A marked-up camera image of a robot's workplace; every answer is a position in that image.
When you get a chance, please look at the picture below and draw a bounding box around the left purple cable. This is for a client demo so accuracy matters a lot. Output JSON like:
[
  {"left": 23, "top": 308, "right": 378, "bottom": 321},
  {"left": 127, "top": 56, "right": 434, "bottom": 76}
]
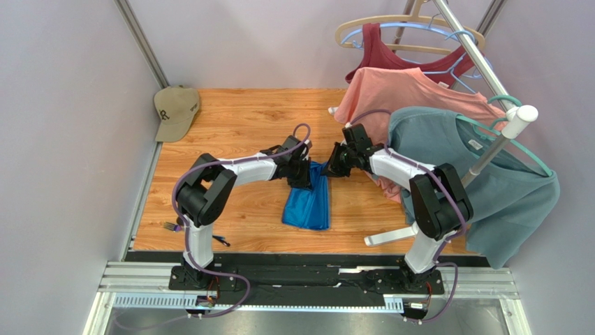
[{"left": 113, "top": 122, "right": 312, "bottom": 326}]

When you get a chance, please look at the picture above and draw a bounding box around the beige wooden hanger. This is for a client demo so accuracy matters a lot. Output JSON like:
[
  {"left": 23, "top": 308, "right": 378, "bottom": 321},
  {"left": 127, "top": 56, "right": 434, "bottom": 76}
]
[{"left": 335, "top": 1, "right": 458, "bottom": 55}]

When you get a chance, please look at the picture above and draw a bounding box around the aluminium frame rail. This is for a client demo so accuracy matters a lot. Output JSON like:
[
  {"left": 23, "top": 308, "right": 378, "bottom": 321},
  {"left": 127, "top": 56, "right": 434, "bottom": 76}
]
[{"left": 98, "top": 262, "right": 526, "bottom": 322}]

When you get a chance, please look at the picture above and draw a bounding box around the metal clothes rack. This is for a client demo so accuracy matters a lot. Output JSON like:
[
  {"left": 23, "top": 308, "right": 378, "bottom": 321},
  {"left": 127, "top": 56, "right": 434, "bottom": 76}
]
[{"left": 364, "top": 1, "right": 513, "bottom": 247}]

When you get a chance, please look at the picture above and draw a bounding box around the beige baseball cap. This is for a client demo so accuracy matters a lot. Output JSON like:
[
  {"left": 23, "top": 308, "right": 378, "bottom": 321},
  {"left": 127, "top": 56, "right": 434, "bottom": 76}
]
[{"left": 154, "top": 85, "right": 200, "bottom": 142}]

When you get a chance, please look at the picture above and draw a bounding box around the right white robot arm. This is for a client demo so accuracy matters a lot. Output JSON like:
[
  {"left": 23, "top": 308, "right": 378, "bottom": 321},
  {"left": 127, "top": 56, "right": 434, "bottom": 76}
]
[{"left": 323, "top": 142, "right": 473, "bottom": 275}]

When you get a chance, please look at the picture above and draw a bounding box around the salmon pink t-shirt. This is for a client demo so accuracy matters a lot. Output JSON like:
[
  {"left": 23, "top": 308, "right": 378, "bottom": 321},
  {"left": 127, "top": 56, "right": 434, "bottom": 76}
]
[{"left": 333, "top": 66, "right": 508, "bottom": 203}]

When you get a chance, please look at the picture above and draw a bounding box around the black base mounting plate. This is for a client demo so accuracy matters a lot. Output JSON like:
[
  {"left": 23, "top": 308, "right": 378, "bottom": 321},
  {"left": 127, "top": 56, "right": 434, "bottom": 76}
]
[{"left": 125, "top": 251, "right": 447, "bottom": 308}]

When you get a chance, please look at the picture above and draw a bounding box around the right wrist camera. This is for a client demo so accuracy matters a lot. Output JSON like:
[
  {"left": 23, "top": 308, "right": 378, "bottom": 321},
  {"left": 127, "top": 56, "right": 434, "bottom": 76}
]
[{"left": 342, "top": 124, "right": 382, "bottom": 153}]

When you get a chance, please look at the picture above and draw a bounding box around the teal t-shirt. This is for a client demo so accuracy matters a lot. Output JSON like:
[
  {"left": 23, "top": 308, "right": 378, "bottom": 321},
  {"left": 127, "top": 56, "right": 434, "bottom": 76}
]
[{"left": 388, "top": 107, "right": 560, "bottom": 269}]

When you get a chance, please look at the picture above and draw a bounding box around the maroon tank top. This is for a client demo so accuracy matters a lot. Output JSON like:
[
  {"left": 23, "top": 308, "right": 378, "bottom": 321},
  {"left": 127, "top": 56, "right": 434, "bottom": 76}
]
[{"left": 345, "top": 23, "right": 475, "bottom": 88}]

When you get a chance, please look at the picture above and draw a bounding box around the light blue hanger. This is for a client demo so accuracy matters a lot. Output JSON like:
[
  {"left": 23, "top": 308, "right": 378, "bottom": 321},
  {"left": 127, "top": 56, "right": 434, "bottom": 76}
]
[{"left": 335, "top": 22, "right": 485, "bottom": 93}]

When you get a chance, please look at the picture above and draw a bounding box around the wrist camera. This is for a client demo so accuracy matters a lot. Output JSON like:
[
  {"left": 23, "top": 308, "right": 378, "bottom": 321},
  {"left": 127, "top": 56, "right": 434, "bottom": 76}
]
[
  {"left": 260, "top": 135, "right": 312, "bottom": 161},
  {"left": 342, "top": 124, "right": 382, "bottom": 153}
]

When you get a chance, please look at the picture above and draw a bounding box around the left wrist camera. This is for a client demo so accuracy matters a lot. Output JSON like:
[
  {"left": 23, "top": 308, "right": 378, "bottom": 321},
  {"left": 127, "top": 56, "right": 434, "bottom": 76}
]
[{"left": 260, "top": 135, "right": 312, "bottom": 161}]

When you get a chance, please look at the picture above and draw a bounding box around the black fork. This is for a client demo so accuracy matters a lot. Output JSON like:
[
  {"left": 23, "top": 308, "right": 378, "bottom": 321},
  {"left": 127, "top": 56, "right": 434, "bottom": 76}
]
[{"left": 162, "top": 222, "right": 231, "bottom": 247}]

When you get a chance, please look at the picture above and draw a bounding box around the teal green hanger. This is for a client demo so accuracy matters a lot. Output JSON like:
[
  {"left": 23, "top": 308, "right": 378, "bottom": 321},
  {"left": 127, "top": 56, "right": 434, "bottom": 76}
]
[{"left": 457, "top": 95, "right": 553, "bottom": 185}]

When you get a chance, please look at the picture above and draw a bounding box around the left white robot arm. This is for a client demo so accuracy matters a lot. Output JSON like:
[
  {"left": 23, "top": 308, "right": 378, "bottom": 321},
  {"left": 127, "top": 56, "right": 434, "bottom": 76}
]
[{"left": 172, "top": 151, "right": 311, "bottom": 278}]

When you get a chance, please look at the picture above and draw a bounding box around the blue cloth napkin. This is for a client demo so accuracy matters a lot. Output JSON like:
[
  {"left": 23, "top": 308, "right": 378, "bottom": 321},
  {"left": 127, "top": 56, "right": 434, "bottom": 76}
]
[{"left": 281, "top": 162, "right": 331, "bottom": 231}]

